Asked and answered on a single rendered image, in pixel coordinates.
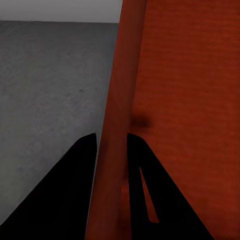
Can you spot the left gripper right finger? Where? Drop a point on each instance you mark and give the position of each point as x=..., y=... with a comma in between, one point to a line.
x=177, y=219

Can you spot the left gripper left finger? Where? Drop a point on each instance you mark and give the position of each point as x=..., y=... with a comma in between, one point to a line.
x=58, y=207

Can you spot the storage box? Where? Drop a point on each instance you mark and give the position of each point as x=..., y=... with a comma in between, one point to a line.
x=175, y=82

